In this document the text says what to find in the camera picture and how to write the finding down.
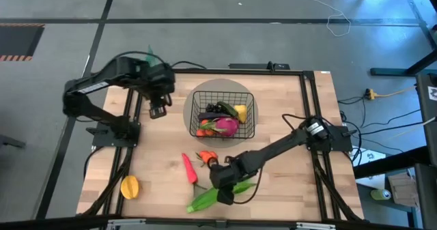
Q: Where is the white bin with recycle symbol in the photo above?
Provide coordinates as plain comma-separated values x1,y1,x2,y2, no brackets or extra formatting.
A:
354,148,386,190

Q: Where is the black aluminium table frame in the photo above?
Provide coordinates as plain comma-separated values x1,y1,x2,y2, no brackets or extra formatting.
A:
76,68,365,224

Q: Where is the green can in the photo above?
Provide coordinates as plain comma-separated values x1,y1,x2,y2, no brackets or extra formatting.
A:
371,188,393,201

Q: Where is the black desk frame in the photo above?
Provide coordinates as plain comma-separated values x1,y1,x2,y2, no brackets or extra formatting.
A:
370,0,437,77

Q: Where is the white floor cable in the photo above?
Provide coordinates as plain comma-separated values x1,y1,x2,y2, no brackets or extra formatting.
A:
279,0,352,38

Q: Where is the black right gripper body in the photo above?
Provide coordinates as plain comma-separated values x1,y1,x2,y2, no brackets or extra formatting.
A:
210,160,242,206

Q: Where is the black hazard-striped floor mat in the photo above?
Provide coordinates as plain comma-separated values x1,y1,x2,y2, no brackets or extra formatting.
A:
0,23,46,62

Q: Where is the black rail with silver brackets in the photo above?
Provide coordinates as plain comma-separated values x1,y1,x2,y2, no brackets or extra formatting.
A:
0,215,437,230

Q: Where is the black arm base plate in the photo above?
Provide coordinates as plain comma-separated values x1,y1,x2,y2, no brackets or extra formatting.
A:
91,120,141,148
327,124,352,152

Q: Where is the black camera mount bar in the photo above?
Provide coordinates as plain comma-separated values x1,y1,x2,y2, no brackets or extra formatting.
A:
228,61,291,71

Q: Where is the red carrot with green stem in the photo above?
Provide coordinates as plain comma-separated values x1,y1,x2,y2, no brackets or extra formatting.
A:
181,152,208,190

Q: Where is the black wire basket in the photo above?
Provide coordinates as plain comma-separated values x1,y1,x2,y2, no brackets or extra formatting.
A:
189,90,256,139

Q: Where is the artificial plant in white pot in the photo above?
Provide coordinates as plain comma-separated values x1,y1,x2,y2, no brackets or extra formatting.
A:
145,44,160,67

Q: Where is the grey chair foot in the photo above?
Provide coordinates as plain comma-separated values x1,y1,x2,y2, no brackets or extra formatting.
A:
0,134,27,149

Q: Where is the dark green cucumber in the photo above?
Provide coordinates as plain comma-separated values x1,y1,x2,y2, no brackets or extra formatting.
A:
216,101,239,118

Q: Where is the black grape bunch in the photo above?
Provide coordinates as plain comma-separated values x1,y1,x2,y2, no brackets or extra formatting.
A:
206,102,223,114

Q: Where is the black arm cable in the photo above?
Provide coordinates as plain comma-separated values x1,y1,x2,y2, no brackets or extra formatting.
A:
234,167,264,205
112,51,208,70

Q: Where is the round grey mat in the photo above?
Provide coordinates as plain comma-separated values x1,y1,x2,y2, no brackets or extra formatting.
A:
183,78,259,149

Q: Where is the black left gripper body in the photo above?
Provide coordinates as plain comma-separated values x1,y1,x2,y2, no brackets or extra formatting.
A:
146,81,175,107

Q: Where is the black equipment cabinet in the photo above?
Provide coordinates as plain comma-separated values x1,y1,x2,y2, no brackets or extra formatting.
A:
414,73,437,230

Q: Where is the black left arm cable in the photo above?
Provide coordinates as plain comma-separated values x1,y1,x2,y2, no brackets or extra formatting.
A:
112,51,208,70

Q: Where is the black table beam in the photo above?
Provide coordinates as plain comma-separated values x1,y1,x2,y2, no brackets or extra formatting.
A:
353,146,431,179

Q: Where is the brown cardboard box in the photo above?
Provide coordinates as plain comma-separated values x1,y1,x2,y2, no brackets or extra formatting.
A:
387,173,421,209

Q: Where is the green leafy lettuce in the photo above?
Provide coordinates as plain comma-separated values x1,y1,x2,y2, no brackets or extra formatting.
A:
186,179,257,214

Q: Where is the pink dragon fruit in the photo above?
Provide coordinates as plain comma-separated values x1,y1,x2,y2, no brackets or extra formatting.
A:
201,116,240,138

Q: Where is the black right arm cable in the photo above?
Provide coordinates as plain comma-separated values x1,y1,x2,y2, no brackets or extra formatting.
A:
234,167,264,205

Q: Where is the purple eggplant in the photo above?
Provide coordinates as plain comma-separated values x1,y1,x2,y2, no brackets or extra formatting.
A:
197,111,233,121

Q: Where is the yellow power plug with cable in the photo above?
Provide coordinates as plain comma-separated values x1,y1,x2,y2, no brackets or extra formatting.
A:
364,86,416,101

